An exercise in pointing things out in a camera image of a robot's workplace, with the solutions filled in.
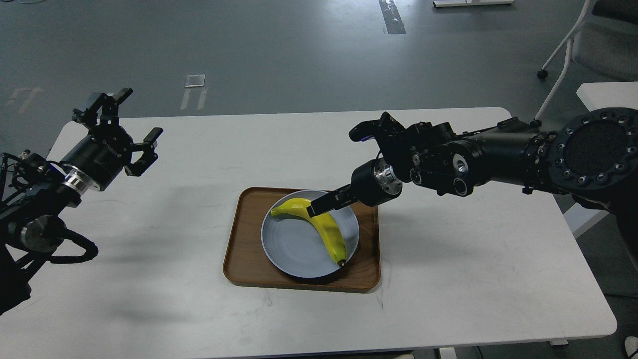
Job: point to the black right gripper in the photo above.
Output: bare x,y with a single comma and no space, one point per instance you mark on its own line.
372,183

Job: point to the white table base foot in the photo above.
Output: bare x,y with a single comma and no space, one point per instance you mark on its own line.
466,3

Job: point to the light blue round plate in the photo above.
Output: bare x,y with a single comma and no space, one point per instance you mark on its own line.
296,247

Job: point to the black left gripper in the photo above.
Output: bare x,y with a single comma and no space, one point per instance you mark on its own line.
104,152

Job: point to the yellow banana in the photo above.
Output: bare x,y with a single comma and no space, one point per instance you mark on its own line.
324,224

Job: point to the brown wooden tray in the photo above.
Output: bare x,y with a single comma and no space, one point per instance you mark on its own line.
247,265

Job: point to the white office chair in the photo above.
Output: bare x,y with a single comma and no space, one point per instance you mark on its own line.
601,49

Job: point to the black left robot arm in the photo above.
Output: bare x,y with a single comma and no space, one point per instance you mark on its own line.
32,232

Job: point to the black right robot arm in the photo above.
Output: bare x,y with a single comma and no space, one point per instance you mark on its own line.
593,158

